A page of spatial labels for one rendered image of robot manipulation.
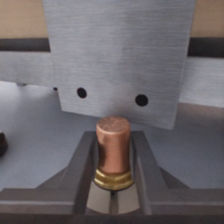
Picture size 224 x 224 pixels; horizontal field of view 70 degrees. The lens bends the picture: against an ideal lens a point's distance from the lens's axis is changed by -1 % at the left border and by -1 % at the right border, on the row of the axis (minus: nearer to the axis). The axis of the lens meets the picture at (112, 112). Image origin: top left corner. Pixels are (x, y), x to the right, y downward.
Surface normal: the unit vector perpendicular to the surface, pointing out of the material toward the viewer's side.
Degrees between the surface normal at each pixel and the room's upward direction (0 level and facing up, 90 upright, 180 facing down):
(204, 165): 180
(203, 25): 90
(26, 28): 90
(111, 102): 90
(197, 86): 90
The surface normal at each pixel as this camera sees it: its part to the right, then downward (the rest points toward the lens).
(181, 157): -0.02, -0.89
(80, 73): -0.36, 0.43
